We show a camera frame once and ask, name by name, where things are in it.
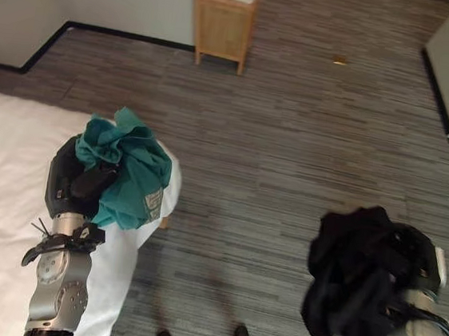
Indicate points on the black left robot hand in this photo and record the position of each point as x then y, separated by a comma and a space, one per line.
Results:
65, 175

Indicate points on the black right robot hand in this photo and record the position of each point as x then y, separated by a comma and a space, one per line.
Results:
435, 262

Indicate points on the teal garment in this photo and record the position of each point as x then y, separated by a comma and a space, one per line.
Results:
135, 174

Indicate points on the black garment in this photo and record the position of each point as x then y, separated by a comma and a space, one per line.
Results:
357, 278

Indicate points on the white bed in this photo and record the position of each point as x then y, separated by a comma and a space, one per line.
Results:
5, 193

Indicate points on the wooden side table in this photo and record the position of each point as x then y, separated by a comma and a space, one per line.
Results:
222, 25

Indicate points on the small yellow floor scrap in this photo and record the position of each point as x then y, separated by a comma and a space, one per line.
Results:
339, 60

